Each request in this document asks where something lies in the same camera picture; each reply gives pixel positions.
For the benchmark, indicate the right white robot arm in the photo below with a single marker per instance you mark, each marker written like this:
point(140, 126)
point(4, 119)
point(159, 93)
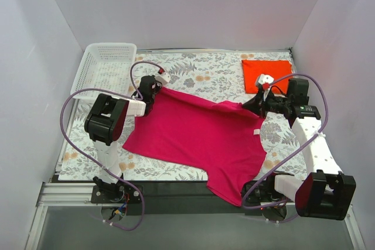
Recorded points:
point(326, 192)

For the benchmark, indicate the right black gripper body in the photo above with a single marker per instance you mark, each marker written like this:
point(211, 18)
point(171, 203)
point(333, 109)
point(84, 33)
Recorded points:
point(260, 106)

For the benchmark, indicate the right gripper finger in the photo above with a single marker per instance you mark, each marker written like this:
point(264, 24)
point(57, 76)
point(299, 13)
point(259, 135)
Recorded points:
point(263, 113)
point(254, 105)

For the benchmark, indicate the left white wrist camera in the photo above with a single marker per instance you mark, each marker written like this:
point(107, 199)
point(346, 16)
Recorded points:
point(163, 77)

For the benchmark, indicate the white plastic basket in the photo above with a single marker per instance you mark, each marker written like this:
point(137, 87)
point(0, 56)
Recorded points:
point(105, 66)

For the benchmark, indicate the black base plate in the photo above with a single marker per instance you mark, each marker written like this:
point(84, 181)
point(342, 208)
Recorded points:
point(174, 197)

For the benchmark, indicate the pink t shirt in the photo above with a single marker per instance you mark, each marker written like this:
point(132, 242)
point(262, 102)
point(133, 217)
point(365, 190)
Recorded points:
point(220, 138)

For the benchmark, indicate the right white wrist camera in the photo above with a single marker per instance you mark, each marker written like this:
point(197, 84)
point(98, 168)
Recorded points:
point(263, 83)

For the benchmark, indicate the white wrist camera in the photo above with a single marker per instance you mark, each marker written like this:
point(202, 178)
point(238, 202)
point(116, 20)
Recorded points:
point(263, 83)
point(163, 77)

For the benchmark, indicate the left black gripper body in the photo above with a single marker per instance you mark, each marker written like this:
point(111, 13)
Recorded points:
point(150, 98)

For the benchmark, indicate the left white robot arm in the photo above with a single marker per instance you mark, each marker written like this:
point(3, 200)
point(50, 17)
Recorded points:
point(104, 125)

